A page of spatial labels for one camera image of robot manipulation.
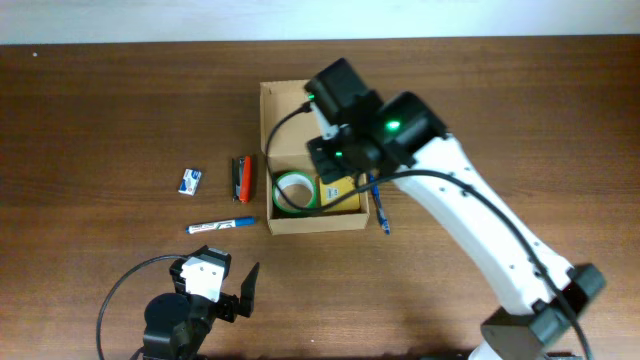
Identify blue ballpoint pen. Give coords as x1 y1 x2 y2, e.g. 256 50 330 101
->
371 185 391 235

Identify brown cardboard box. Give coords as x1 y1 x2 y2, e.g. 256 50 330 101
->
260 80 369 235

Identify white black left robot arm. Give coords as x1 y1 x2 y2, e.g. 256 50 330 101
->
142 246 260 360

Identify yellow spiral notepad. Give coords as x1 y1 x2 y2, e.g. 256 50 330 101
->
318 176 360 212

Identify blue white marker pen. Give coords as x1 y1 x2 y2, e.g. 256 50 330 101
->
185 216 256 235

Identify green tape roll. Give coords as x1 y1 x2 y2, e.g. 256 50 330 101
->
272 171 318 214

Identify small blue white staple box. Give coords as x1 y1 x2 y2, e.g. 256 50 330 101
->
178 169 202 196

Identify orange black stapler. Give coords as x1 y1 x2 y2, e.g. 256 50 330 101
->
232 155 253 203

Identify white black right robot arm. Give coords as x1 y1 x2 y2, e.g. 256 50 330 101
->
304 58 606 359

